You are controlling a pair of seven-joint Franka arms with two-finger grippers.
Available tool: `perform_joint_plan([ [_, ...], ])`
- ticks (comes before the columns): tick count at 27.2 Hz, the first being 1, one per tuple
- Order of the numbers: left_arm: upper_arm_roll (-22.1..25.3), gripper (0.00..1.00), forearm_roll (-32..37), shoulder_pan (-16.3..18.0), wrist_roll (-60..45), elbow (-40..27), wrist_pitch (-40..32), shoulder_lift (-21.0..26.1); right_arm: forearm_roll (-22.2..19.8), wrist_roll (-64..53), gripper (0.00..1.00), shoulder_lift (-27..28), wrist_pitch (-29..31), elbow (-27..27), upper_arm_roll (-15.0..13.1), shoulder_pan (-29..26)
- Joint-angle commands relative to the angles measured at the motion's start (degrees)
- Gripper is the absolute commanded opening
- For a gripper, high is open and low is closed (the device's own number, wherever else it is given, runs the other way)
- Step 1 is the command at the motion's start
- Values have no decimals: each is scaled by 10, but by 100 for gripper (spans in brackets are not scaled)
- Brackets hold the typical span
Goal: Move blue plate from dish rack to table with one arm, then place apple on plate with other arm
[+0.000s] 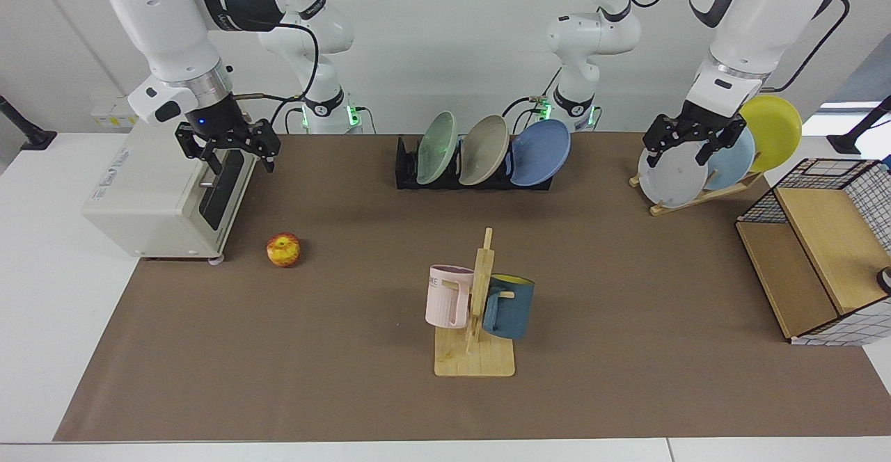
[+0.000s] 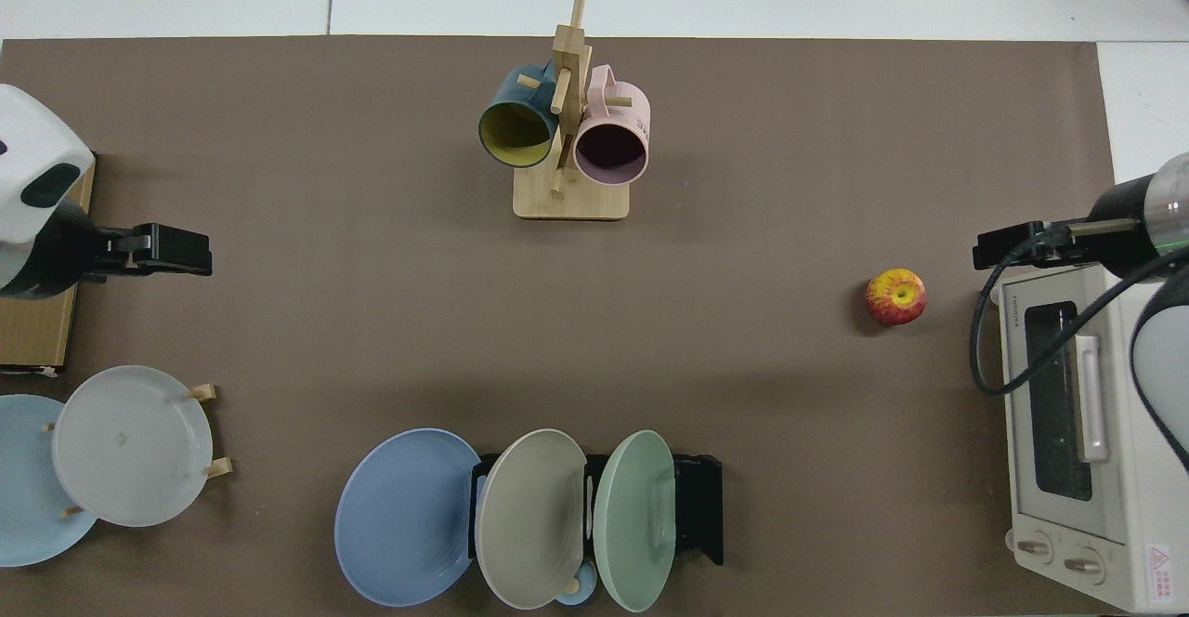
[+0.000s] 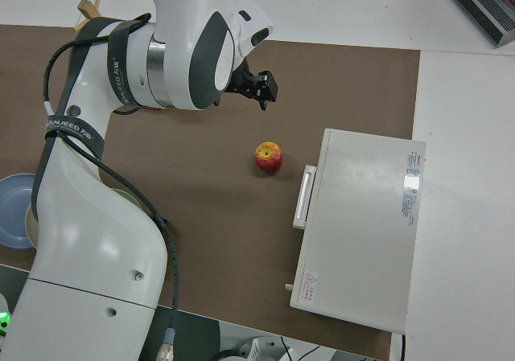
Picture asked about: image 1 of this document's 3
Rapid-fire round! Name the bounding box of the black dish rack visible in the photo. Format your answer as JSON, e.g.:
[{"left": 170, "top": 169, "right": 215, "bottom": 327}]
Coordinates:
[{"left": 395, "top": 135, "right": 554, "bottom": 191}]

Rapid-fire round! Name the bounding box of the pale toaster oven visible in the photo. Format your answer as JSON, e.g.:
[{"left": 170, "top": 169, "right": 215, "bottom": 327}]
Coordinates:
[{"left": 82, "top": 118, "right": 260, "bottom": 264}]

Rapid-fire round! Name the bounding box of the wooden plate rack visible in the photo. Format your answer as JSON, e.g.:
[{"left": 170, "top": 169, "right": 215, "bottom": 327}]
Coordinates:
[{"left": 629, "top": 170, "right": 764, "bottom": 217}]

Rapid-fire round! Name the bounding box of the brown table cloth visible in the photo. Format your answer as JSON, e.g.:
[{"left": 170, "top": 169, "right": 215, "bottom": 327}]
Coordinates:
[{"left": 53, "top": 132, "right": 891, "bottom": 442}]

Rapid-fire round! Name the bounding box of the grey plate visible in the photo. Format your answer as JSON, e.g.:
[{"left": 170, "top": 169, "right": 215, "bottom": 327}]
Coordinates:
[{"left": 638, "top": 135, "right": 709, "bottom": 209}]

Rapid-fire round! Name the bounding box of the red yellow apple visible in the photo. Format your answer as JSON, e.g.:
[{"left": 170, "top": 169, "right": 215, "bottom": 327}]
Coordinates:
[{"left": 267, "top": 232, "right": 302, "bottom": 268}]

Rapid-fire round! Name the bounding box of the white wall socket box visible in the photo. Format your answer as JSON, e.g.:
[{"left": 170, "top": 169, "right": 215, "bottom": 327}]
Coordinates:
[{"left": 90, "top": 97, "right": 140, "bottom": 129}]

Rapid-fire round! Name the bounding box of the dark blue cup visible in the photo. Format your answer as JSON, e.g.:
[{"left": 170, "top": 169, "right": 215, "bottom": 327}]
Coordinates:
[{"left": 482, "top": 274, "right": 536, "bottom": 341}]

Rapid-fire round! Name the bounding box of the wooden cup stand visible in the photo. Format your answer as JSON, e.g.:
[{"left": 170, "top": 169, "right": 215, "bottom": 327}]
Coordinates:
[{"left": 434, "top": 228, "right": 517, "bottom": 378}]

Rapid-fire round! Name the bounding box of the pink cup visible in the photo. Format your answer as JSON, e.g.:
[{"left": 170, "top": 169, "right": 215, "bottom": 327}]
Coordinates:
[{"left": 425, "top": 264, "right": 475, "bottom": 329}]

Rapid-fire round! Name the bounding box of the yellow plate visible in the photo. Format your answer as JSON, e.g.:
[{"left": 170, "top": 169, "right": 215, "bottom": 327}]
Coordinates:
[{"left": 739, "top": 95, "right": 803, "bottom": 173}]

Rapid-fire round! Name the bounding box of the wire basket with wooden floor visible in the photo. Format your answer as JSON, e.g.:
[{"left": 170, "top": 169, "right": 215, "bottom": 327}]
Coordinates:
[{"left": 736, "top": 158, "right": 891, "bottom": 347}]

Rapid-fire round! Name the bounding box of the beige plate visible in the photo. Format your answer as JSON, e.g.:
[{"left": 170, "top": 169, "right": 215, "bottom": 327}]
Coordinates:
[{"left": 458, "top": 115, "right": 511, "bottom": 186}]

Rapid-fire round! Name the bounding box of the light blue plate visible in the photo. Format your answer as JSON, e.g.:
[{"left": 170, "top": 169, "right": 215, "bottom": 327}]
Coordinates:
[{"left": 703, "top": 125, "right": 756, "bottom": 191}]

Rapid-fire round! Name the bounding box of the pale green plate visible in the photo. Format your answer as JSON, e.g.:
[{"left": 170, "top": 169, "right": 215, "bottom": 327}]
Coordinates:
[{"left": 416, "top": 111, "right": 460, "bottom": 186}]

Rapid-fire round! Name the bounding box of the black clamp stand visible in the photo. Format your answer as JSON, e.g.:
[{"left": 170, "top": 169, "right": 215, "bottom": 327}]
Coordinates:
[
  {"left": 0, "top": 95, "right": 58, "bottom": 151},
  {"left": 827, "top": 95, "right": 891, "bottom": 155}
]

